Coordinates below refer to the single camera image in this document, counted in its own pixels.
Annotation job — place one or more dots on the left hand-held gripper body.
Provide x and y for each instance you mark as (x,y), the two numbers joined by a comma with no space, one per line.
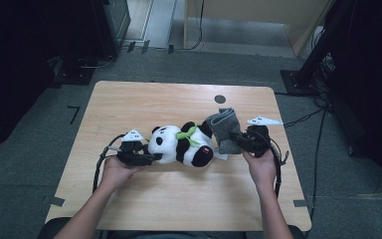
(132,156)

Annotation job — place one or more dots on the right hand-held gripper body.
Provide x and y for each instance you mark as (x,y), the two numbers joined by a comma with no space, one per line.
(257,139)

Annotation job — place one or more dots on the grey fluffy towel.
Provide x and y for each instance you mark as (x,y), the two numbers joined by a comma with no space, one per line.
(224,129)

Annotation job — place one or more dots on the panda plush toy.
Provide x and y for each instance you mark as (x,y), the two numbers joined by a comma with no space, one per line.
(170,142)

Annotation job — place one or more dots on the person's left hand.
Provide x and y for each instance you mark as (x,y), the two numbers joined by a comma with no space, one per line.
(119,172)

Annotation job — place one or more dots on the person's right hand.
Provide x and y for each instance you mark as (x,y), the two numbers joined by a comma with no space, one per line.
(262,167)

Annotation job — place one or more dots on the round grey table hole cap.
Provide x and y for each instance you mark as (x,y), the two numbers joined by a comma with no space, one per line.
(220,99)

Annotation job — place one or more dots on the black angled floor tape mark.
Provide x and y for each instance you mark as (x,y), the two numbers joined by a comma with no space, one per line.
(74,113)

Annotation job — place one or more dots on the person's lap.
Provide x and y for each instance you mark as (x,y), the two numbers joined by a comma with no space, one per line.
(179,235)

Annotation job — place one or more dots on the grey tape piece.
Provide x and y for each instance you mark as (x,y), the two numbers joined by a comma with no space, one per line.
(57,201)

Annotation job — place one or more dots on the black metal stand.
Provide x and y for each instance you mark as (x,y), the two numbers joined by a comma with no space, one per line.
(315,59)

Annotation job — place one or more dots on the black stand base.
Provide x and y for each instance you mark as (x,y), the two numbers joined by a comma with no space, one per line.
(74,74)

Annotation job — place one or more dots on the wooden furniture panel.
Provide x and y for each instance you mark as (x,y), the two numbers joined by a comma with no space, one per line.
(262,13)

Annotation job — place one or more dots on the dark curtain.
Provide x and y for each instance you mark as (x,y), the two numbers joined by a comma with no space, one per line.
(374,83)
(20,66)

